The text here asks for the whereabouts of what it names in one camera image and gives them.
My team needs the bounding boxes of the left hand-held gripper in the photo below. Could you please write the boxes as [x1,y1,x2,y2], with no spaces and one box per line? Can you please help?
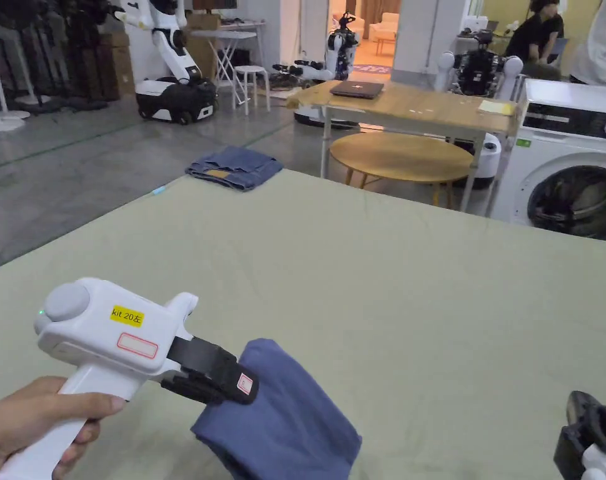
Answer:
[0,277,260,480]

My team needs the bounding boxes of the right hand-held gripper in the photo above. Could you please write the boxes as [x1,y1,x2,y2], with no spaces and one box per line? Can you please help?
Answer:
[552,390,606,480]

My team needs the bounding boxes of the dark blue shirt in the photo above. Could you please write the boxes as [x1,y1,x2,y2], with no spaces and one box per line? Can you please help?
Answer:
[190,338,364,480]

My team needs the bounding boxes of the person's left hand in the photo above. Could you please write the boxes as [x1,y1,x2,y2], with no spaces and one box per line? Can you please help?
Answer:
[0,376,127,480]

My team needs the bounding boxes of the bed with pale green sheet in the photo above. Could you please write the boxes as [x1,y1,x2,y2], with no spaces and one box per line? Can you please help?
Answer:
[0,169,606,480]

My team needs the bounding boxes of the folded blue jeans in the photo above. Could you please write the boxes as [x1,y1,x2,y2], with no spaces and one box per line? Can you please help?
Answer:
[185,145,284,193]

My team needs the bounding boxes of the white washing machine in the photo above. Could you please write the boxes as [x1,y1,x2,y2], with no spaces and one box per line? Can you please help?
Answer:
[489,78,606,244]

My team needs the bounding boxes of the round wooden low table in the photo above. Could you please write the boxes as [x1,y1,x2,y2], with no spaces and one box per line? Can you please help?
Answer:
[329,132,477,209]

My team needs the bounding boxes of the white robot on black base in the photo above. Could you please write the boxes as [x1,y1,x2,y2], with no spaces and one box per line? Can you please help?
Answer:
[114,0,219,126]

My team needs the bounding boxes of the white round stool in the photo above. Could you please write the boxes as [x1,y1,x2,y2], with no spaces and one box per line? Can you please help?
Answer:
[231,64,272,116]

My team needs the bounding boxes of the stack of brown cartons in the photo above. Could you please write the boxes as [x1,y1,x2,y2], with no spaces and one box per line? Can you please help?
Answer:
[99,32,137,102]

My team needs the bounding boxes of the white floor stand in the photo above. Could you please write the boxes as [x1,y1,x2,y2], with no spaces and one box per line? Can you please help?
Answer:
[0,12,32,133]

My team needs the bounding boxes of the brown carton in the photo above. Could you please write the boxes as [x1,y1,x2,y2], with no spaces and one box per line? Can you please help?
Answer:
[184,12,222,82]

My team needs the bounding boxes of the rectangular wooden table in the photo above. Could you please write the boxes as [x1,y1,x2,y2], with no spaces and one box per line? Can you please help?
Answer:
[287,79,523,212]

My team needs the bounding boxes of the white folding table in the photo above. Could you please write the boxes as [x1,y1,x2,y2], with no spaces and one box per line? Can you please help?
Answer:
[189,29,262,87]

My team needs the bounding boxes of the white robot with black arms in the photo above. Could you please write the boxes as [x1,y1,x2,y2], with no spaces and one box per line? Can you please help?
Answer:
[272,12,360,132]

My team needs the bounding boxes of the rack of dark clothes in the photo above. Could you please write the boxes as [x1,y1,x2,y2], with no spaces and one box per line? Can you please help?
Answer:
[0,0,110,117]

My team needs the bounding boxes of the humanoid robot with white shoulders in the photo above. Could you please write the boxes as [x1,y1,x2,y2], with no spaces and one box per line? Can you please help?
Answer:
[434,29,527,99]

